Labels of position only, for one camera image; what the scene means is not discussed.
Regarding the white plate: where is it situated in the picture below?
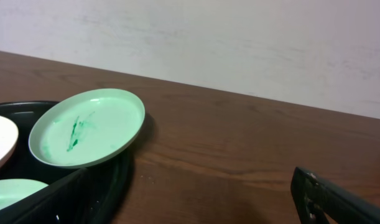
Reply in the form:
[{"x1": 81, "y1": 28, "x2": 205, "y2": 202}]
[{"x1": 0, "y1": 116, "x2": 19, "y2": 168}]

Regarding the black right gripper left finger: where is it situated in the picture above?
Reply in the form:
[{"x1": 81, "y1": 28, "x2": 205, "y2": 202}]
[{"x1": 0, "y1": 168, "x2": 88, "y2": 224}]

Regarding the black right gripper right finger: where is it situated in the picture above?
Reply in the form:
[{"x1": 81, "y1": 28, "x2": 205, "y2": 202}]
[{"x1": 290, "y1": 167, "x2": 380, "y2": 224}]

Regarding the round black tray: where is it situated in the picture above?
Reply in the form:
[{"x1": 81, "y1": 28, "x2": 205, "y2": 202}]
[{"x1": 0, "y1": 101, "x2": 132, "y2": 223}]

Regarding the mint green plate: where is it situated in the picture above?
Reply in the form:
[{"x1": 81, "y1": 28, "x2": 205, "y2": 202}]
[
  {"x1": 0, "y1": 179, "x2": 48, "y2": 210},
  {"x1": 28, "y1": 88, "x2": 146, "y2": 169}
]

